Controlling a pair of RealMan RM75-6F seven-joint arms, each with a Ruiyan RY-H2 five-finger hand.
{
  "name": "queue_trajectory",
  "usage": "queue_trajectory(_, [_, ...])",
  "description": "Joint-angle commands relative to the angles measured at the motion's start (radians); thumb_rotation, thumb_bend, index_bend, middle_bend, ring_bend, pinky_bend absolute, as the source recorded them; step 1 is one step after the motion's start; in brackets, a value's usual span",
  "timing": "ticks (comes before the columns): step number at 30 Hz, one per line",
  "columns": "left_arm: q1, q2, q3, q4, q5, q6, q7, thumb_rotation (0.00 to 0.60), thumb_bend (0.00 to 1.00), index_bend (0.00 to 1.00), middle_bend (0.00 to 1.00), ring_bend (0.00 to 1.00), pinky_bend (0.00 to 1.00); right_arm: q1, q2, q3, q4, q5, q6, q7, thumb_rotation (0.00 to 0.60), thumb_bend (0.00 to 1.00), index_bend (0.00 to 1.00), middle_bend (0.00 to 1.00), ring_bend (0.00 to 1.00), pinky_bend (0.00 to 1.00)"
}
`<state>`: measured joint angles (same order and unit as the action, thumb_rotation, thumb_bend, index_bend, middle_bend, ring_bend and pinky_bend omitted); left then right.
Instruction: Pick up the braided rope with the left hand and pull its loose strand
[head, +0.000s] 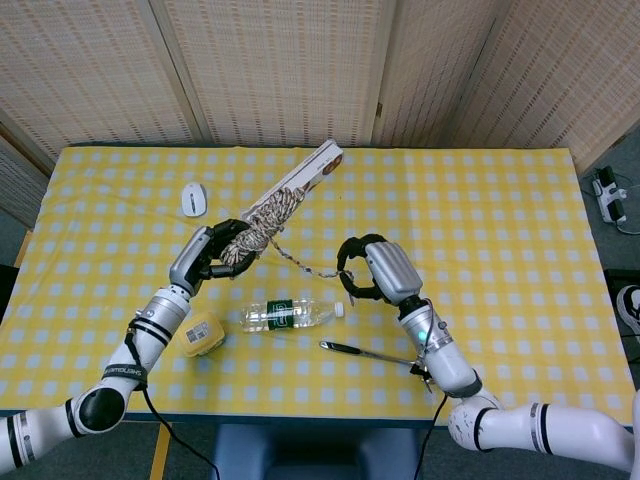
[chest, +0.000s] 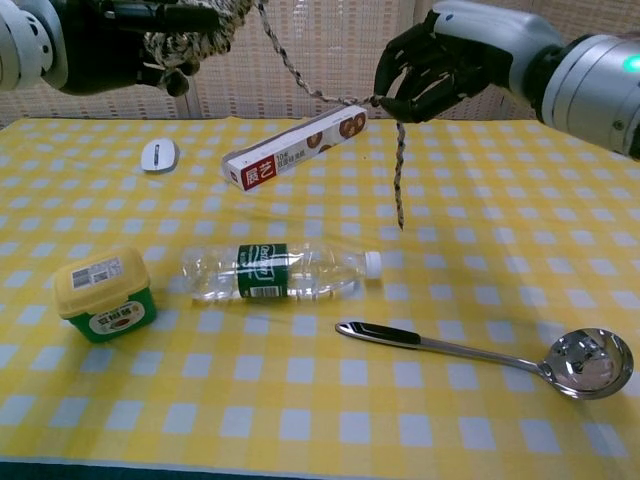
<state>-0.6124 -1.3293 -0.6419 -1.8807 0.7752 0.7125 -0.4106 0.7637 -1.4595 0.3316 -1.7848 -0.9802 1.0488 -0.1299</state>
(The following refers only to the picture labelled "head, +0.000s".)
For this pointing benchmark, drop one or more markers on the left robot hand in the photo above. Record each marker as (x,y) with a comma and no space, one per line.
(192,255)

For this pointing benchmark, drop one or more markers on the yellow white checked tablecloth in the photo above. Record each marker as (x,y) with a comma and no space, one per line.
(500,250)

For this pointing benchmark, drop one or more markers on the white black sneaker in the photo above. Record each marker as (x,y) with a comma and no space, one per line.
(630,310)

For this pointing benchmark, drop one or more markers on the clear bottle green label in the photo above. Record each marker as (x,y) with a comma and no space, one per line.
(280,315)

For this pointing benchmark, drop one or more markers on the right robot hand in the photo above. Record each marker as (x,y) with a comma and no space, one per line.
(395,270)

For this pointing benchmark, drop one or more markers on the woven folding screen panel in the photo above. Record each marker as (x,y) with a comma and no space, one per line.
(425,65)
(280,65)
(20,185)
(75,65)
(565,75)

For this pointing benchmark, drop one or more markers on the stainless steel ladle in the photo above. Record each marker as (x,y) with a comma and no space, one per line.
(345,348)

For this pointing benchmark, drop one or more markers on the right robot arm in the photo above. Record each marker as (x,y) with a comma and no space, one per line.
(450,360)

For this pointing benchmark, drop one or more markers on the white red baking paper box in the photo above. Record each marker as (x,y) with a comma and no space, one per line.
(320,165)

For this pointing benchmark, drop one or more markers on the green tub yellow lid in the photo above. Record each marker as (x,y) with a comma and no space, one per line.
(202,335)

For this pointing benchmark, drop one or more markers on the white power strip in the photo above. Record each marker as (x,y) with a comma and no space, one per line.
(610,197)

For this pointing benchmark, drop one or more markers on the white computer mouse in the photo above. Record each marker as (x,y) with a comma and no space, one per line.
(193,199)

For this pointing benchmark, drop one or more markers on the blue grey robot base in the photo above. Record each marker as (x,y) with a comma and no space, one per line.
(315,452)

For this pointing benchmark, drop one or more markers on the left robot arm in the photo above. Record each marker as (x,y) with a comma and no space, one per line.
(150,330)

